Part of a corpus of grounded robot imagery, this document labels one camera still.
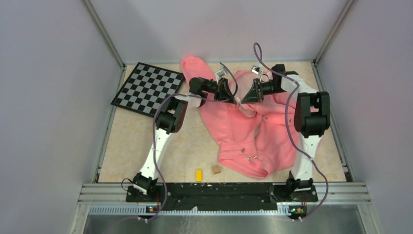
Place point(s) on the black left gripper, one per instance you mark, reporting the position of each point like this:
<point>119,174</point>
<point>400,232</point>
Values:
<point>223,94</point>

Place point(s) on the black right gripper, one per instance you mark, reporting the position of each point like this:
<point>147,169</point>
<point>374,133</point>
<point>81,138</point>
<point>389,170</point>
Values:
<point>253,96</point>

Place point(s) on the pink zip-up jacket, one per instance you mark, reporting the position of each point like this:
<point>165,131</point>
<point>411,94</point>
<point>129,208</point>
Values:
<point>254,139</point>

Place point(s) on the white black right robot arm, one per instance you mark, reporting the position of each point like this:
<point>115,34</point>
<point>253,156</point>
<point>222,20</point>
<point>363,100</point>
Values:
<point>311,117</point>

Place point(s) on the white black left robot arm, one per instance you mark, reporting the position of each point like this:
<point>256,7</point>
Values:
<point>169,119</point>

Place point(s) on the small wooden cube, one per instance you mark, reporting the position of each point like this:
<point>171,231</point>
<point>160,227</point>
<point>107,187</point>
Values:
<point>216,169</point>

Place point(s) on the black white checkerboard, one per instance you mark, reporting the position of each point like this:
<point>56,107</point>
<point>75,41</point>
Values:
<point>146,87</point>

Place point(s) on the yellow toy block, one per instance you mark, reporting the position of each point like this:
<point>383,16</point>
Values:
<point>198,175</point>

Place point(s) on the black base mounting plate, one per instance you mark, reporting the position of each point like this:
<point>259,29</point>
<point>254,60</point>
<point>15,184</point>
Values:
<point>221,196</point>

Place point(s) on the aluminium frame rail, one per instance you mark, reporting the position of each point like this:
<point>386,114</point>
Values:
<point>342,208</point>

